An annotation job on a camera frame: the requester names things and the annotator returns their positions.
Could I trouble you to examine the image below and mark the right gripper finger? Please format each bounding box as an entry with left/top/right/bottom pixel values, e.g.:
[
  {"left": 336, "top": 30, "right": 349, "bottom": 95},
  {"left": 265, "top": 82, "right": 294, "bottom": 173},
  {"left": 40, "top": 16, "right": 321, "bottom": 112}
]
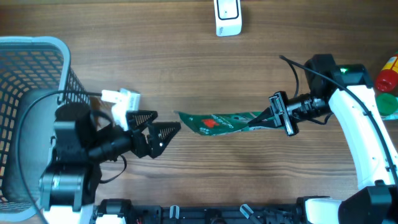
[
  {"left": 248, "top": 107, "right": 274, "bottom": 124},
  {"left": 248, "top": 120, "right": 283, "bottom": 130}
]

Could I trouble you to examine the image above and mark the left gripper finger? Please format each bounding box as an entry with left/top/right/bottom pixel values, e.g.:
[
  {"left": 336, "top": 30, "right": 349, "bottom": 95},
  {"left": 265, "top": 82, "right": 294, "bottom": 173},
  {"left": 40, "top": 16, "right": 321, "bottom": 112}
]
[
  {"left": 147, "top": 122, "right": 181, "bottom": 149},
  {"left": 126, "top": 110, "right": 158, "bottom": 131}
]

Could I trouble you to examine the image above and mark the green 3M gloves package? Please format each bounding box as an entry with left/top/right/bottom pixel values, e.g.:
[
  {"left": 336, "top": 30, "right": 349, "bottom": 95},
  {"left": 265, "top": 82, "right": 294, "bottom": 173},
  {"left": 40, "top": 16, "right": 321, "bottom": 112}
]
[{"left": 176, "top": 111, "right": 261, "bottom": 136}]

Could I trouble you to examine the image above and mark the green lid jar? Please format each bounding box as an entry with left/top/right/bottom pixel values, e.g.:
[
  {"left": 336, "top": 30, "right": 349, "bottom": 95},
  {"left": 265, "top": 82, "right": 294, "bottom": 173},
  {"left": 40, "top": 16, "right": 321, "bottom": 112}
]
[{"left": 376, "top": 93, "right": 397, "bottom": 120}]

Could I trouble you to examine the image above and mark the yellow red sauce bottle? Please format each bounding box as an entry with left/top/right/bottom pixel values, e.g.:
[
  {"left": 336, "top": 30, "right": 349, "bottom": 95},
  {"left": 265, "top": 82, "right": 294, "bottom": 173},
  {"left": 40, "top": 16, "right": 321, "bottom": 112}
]
[{"left": 375, "top": 52, "right": 397, "bottom": 93}]

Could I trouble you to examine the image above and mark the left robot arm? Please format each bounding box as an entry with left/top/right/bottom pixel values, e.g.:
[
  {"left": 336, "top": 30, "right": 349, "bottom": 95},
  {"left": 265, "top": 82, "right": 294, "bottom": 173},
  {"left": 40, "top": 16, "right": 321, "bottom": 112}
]
[{"left": 39, "top": 103, "right": 181, "bottom": 223}]

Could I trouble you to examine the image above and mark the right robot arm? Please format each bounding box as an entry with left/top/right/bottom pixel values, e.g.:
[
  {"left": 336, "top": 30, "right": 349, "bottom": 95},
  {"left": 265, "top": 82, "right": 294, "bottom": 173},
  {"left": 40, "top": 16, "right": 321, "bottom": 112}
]
[{"left": 248, "top": 54, "right": 397, "bottom": 223}]

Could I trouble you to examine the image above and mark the white barcode scanner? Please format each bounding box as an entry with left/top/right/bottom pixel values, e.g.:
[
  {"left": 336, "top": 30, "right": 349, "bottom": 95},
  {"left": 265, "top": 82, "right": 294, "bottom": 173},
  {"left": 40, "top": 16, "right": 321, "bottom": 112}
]
[{"left": 213, "top": 0, "right": 243, "bottom": 37}]

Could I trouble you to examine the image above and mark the grey plastic shopping basket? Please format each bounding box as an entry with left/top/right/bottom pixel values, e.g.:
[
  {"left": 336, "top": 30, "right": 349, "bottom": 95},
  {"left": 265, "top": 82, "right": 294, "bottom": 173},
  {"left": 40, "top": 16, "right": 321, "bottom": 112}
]
[{"left": 1, "top": 36, "right": 90, "bottom": 222}]

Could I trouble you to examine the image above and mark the left black camera cable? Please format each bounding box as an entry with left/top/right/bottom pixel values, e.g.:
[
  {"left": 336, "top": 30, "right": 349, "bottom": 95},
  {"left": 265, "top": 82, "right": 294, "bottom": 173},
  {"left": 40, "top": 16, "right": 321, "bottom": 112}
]
[{"left": 15, "top": 90, "right": 128, "bottom": 224}]

